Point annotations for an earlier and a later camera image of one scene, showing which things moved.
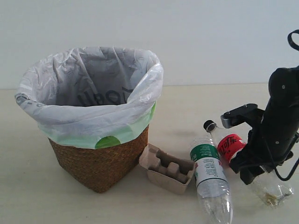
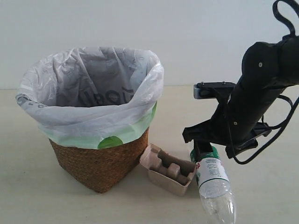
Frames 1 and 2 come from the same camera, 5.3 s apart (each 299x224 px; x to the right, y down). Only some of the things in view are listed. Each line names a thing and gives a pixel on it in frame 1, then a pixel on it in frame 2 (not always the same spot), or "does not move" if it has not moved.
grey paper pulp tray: x=170 y=172 does not move
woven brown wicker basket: x=102 y=169 does not move
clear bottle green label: x=214 y=196 does not move
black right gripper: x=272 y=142 -> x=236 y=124
